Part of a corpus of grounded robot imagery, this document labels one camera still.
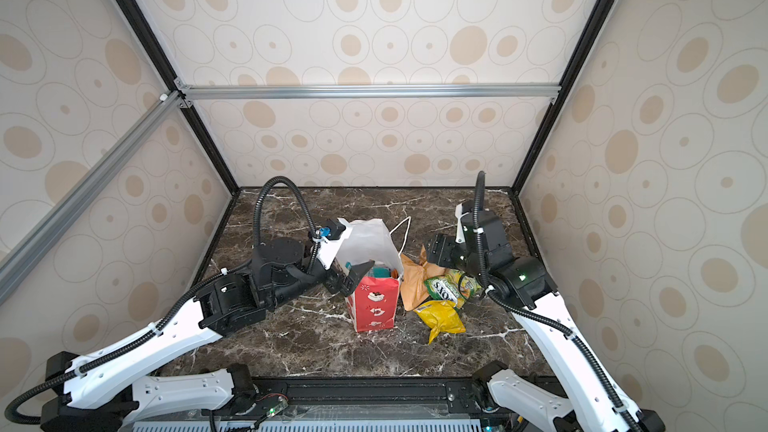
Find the red white paper gift bag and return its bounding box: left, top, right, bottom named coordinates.
left=335, top=219, right=404, bottom=333

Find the brown snack packet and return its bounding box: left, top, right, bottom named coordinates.
left=400, top=247, right=446, bottom=311

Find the green snack packet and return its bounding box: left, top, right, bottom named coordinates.
left=424, top=269, right=482, bottom=309

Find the yellow snack packet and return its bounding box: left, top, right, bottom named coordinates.
left=414, top=300, right=466, bottom=344

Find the teal white snack packet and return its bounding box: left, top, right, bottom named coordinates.
left=367, top=264, right=399, bottom=279

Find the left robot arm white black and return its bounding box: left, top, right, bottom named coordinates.
left=40, top=219, right=373, bottom=431

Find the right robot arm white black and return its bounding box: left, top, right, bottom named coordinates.
left=426, top=202, right=665, bottom=431

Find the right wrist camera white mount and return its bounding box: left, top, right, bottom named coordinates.
left=455, top=200, right=475, bottom=244

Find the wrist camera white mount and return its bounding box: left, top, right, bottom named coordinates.
left=316, top=220, right=353, bottom=270
left=455, top=200, right=475, bottom=244

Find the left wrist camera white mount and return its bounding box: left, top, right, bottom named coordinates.
left=316, top=220, right=353, bottom=270

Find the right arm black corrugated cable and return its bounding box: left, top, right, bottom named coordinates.
left=471, top=170, right=646, bottom=432

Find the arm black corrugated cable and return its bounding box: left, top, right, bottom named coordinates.
left=4, top=176, right=318, bottom=425
left=471, top=170, right=646, bottom=432

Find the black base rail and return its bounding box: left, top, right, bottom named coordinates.
left=119, top=375, right=541, bottom=432

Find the horizontal aluminium frame bar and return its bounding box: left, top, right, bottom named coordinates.
left=178, top=83, right=561, bottom=100

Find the left slanted aluminium frame bar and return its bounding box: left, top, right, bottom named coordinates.
left=1, top=91, right=181, bottom=302

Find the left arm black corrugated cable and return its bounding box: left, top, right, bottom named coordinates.
left=4, top=176, right=318, bottom=425

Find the right black corner post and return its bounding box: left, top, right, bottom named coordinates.
left=510, top=0, right=616, bottom=198

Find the black corner post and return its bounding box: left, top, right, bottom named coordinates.
left=114, top=0, right=240, bottom=196
left=510, top=0, right=616, bottom=198

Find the left black corner post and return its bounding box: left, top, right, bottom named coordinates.
left=114, top=0, right=240, bottom=196

